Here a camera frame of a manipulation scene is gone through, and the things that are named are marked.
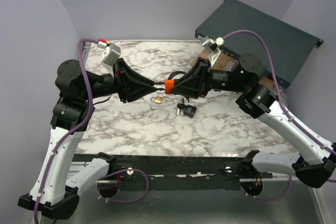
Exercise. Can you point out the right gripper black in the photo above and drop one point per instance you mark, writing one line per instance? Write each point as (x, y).
(195, 88)

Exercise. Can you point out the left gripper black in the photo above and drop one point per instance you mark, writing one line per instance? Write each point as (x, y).
(126, 81)

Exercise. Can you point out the orange padlock key bunch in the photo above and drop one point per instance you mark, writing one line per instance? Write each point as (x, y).
(185, 99)

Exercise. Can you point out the orange padlock with keys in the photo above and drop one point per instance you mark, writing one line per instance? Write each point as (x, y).
(165, 86)

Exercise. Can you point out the black padlock key bunch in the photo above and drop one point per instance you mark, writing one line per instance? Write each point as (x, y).
(180, 109)

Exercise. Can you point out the black padlock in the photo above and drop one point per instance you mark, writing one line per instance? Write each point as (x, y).
(189, 110)

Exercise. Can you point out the brass padlock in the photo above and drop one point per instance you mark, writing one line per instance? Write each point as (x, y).
(156, 100)

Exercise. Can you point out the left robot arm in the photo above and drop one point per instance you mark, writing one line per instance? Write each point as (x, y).
(54, 194)

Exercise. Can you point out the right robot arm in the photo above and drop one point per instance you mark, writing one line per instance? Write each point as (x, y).
(315, 161)

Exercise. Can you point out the wooden board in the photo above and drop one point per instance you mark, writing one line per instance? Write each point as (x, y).
(226, 62)

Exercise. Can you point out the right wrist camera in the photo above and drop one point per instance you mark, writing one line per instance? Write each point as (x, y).
(213, 47)

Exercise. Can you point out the black mounting rail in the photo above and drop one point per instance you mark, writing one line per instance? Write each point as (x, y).
(172, 173)

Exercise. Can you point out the dark teal network switch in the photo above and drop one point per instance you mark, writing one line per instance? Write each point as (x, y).
(281, 47)

